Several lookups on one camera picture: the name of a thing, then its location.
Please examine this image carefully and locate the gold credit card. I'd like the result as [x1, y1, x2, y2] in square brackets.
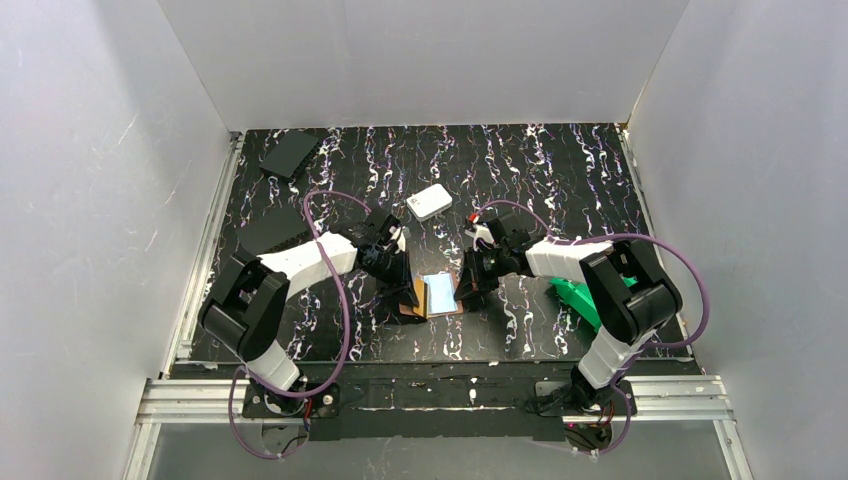
[412, 276, 428, 318]

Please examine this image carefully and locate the tan leather card holder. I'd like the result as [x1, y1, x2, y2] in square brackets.
[417, 272, 464, 320]

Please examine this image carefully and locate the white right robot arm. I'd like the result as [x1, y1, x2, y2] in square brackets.
[454, 215, 683, 392]

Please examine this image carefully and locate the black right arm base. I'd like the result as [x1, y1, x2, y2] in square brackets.
[524, 380, 638, 423]

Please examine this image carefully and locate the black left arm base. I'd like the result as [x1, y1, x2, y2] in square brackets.
[241, 375, 342, 420]

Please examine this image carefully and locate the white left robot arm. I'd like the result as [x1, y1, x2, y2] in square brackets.
[198, 208, 420, 399]

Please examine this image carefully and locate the flat black card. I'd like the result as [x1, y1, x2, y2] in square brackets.
[237, 207, 310, 255]

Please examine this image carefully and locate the white rectangular box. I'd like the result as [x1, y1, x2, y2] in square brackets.
[406, 184, 453, 222]

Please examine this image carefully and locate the green plastic bin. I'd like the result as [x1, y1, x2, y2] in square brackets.
[550, 278, 602, 333]

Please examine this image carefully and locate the black rectangular box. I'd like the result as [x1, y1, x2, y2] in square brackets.
[259, 131, 319, 182]

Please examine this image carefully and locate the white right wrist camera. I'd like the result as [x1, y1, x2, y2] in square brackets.
[464, 213, 495, 251]

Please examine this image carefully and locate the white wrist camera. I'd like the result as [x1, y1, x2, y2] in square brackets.
[464, 213, 495, 251]
[387, 226, 407, 253]

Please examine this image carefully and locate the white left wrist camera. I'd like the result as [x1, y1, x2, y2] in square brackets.
[387, 226, 407, 253]

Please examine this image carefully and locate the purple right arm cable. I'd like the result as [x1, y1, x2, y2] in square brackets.
[467, 198, 711, 456]

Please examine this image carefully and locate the aluminium frame rail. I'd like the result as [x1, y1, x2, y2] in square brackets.
[124, 372, 753, 479]

